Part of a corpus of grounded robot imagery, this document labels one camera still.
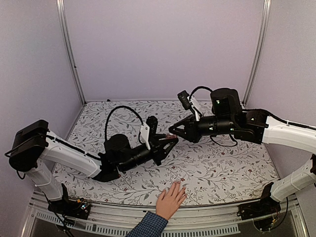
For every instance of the right aluminium frame post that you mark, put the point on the right aluminium frame post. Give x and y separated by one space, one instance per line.
258 52

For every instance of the blue checked sleeve forearm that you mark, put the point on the blue checked sleeve forearm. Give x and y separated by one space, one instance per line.
152 225

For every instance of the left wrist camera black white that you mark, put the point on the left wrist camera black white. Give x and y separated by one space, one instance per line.
148 131

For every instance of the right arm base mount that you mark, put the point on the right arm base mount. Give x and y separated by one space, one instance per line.
264 206

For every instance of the left aluminium frame post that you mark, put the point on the left aluminium frame post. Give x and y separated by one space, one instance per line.
69 51

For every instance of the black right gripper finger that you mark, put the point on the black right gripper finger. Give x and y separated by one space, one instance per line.
180 125
182 133

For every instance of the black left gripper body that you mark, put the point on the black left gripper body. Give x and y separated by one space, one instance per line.
156 151

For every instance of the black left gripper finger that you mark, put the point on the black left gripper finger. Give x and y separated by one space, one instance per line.
167 145
160 137

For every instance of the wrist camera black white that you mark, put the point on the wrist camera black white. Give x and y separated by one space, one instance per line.
190 103
148 131

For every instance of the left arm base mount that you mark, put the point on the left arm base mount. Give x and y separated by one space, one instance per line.
79 208

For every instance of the pink nail polish bottle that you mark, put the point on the pink nail polish bottle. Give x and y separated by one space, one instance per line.
170 136

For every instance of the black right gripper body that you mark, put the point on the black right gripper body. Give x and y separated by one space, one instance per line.
195 136

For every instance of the aluminium frame post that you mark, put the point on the aluminium frame post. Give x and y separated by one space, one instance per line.
258 52
69 51

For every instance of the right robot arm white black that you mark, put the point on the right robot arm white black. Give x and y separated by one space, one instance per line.
256 126

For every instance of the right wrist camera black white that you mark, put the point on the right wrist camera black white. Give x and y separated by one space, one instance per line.
190 103

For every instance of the floral patterned table mat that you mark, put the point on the floral patterned table mat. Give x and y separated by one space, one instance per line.
212 171

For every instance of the front aluminium rail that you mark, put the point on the front aluminium rail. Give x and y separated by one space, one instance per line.
118 220

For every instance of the person's bare hand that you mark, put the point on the person's bare hand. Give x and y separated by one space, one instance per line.
169 201

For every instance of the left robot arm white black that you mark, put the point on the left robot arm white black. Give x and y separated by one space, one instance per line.
36 143

